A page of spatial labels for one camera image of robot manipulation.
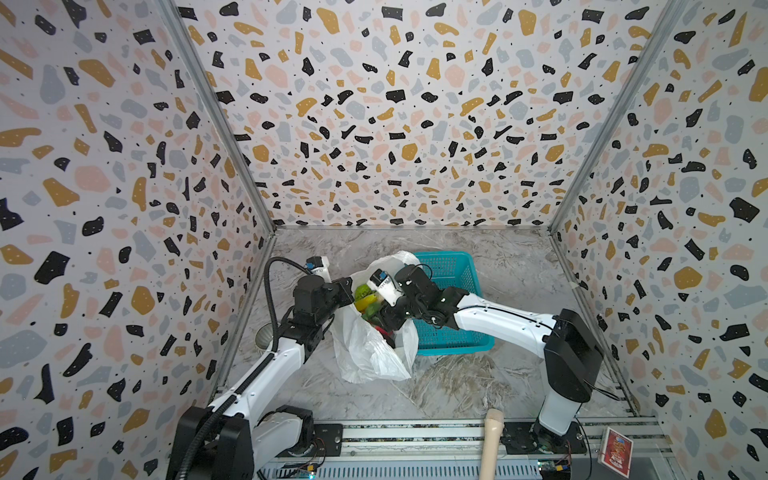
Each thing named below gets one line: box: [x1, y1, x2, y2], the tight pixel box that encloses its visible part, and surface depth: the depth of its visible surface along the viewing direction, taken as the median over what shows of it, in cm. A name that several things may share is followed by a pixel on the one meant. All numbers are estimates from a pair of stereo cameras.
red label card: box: [600, 426, 634, 479], surface depth 73 cm
